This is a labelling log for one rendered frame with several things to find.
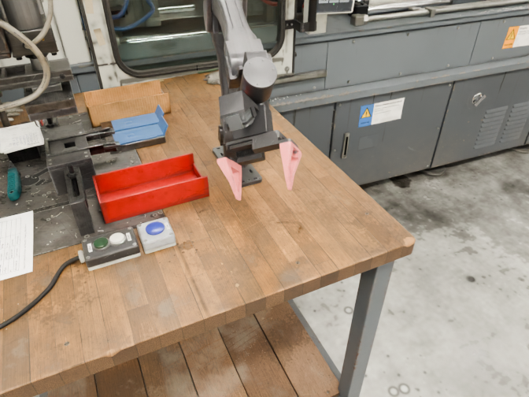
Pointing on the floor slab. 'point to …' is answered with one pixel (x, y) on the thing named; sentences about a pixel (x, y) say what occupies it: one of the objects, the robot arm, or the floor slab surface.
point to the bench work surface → (209, 283)
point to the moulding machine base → (402, 90)
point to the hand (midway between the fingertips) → (263, 190)
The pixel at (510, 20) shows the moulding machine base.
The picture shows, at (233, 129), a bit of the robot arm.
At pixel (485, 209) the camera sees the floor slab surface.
